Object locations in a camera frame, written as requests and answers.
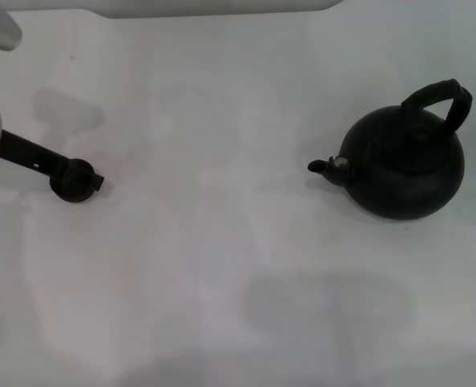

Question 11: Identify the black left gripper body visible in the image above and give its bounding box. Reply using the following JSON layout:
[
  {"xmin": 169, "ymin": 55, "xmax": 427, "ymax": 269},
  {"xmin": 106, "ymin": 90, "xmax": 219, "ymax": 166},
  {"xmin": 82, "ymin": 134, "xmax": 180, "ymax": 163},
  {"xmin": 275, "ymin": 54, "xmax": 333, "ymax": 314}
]
[{"xmin": 0, "ymin": 128, "xmax": 68, "ymax": 181}]

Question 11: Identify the dark brown teacup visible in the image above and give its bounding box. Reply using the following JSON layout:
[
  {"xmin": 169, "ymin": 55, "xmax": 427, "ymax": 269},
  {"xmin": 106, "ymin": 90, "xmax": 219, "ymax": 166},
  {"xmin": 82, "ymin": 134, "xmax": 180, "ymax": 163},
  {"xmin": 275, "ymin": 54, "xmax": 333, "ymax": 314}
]
[{"xmin": 48, "ymin": 159, "xmax": 101, "ymax": 203}]

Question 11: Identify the black round teapot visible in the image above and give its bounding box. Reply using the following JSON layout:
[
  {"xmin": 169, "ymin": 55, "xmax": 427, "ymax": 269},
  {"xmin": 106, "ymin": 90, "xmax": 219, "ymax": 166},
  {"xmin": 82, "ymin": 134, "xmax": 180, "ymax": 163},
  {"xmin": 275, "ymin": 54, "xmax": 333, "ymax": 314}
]
[{"xmin": 308, "ymin": 79, "xmax": 473, "ymax": 221}]

